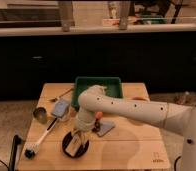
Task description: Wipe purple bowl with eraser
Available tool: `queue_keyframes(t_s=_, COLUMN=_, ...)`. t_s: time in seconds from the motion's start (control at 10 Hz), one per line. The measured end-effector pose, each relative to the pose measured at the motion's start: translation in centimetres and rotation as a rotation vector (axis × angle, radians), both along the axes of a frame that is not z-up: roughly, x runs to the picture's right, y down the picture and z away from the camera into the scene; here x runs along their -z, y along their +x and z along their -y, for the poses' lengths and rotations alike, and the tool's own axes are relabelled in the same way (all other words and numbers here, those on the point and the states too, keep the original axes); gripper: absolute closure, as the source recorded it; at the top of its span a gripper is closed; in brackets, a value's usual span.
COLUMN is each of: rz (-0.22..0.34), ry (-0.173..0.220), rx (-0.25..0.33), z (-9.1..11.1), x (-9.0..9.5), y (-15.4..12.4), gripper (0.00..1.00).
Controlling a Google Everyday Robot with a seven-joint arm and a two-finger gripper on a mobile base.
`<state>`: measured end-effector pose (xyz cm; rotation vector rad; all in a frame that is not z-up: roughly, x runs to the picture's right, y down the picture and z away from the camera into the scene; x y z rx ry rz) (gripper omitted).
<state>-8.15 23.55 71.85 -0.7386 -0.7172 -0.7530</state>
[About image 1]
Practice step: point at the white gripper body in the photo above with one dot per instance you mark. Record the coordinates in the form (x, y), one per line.
(79, 131)

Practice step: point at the white eraser block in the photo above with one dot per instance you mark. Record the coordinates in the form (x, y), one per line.
(73, 146)

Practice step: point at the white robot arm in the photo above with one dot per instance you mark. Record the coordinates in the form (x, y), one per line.
(179, 119)

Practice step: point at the dark purple bowl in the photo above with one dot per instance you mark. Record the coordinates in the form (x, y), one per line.
(81, 151)

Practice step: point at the grey triangular cloth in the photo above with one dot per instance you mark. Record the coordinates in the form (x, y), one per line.
(105, 127)

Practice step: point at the orange topped small figure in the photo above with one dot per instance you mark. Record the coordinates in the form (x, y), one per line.
(98, 116)

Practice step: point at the wooden spoon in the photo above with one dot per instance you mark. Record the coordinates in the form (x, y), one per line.
(60, 96)

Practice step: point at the green plastic tray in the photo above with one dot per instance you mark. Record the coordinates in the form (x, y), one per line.
(113, 87)

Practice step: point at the white handled dish brush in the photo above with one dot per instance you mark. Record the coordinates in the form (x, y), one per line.
(33, 150)

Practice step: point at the black clamp post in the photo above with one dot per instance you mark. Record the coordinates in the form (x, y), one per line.
(15, 143)

